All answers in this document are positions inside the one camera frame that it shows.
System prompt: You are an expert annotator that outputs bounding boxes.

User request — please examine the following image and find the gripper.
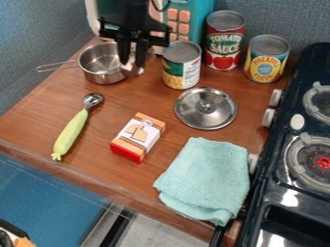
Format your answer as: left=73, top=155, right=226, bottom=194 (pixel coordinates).
left=96, top=15, right=174, bottom=69

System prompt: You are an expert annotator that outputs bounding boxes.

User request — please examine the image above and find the silver pot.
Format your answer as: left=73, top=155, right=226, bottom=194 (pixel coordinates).
left=35, top=41, right=148, bottom=86

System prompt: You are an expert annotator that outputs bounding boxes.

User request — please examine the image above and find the silver lid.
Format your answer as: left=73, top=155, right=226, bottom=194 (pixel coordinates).
left=173, top=86, right=239, bottom=131

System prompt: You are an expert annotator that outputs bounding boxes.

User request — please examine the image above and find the corn can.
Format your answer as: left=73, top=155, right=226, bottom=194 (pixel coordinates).
left=160, top=41, right=203, bottom=91

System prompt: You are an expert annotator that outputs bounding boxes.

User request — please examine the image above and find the teal toy phone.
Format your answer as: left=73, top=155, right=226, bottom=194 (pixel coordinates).
left=147, top=0, right=217, bottom=56

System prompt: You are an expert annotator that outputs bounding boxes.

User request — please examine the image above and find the orange cracker box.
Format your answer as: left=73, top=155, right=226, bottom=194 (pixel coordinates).
left=108, top=111, right=168, bottom=164

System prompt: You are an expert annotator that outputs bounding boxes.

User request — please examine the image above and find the tomato sauce can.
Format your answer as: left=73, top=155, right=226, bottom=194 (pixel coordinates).
left=202, top=10, right=248, bottom=72

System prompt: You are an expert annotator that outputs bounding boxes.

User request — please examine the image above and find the pineapple can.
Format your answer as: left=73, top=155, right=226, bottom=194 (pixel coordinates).
left=242, top=34, right=291, bottom=85

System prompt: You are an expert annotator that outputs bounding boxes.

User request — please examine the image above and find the light blue cloth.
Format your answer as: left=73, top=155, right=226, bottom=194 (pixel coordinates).
left=151, top=136, right=252, bottom=228

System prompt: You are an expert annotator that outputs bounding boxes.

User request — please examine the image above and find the toy stove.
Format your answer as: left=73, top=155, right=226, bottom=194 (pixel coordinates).
left=234, top=41, right=330, bottom=247

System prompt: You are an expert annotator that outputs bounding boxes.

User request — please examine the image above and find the green handled scoop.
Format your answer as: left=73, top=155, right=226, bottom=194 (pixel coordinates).
left=50, top=93, right=106, bottom=162

